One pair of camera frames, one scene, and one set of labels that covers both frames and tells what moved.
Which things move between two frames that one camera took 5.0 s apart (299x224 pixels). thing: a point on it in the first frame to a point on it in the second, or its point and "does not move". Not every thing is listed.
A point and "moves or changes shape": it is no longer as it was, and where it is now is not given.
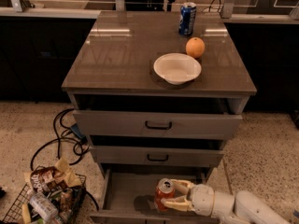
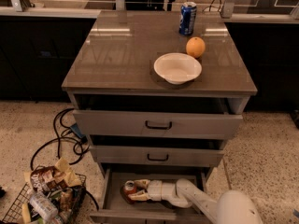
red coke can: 165,189 moves or changes shape
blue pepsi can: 187,19 does not move
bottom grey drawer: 129,197 does not move
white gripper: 202,199 to 154,190
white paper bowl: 177,68 does not move
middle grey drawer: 158,156 does not move
